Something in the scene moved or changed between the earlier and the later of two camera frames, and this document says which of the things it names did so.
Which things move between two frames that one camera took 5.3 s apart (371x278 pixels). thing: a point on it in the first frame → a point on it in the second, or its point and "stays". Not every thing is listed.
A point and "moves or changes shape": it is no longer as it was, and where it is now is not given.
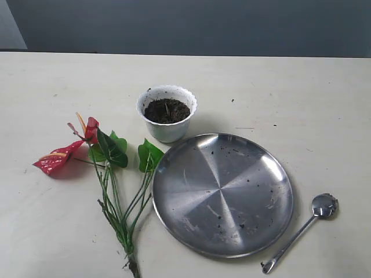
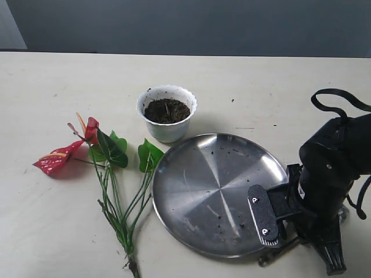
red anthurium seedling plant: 105,149 stays
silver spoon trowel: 323,205 moves or changes shape
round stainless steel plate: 221,196 stays
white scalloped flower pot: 167,109 stays
